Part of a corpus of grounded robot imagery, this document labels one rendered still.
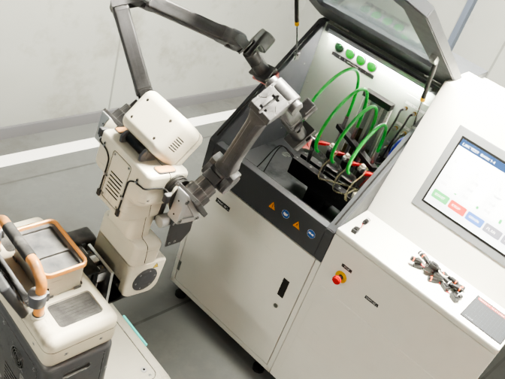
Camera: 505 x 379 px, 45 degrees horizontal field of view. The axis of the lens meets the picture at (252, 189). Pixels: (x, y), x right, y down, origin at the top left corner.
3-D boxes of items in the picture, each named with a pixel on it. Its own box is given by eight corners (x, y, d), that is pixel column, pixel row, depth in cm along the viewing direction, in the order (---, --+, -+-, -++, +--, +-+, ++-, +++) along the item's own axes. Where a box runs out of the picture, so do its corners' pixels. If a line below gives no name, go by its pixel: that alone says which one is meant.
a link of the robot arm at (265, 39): (228, 43, 226) (233, 39, 218) (247, 21, 228) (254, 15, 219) (252, 66, 228) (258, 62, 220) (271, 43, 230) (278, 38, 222)
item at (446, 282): (403, 265, 227) (409, 254, 224) (416, 255, 234) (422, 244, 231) (455, 304, 217) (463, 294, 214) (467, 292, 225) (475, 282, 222)
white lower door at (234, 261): (173, 277, 312) (204, 171, 273) (176, 276, 314) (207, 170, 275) (265, 365, 285) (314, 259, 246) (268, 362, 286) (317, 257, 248)
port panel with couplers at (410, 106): (375, 154, 273) (403, 94, 256) (379, 153, 276) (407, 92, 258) (398, 171, 268) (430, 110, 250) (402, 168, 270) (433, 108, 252)
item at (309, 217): (207, 172, 273) (216, 142, 264) (214, 169, 276) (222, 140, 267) (312, 256, 247) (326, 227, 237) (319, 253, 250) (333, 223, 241)
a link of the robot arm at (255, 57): (238, 53, 223) (248, 57, 219) (250, 39, 224) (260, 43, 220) (246, 65, 228) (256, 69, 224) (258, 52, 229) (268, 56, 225)
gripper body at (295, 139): (316, 132, 220) (309, 122, 214) (294, 151, 220) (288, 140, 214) (306, 122, 224) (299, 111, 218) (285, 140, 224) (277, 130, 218)
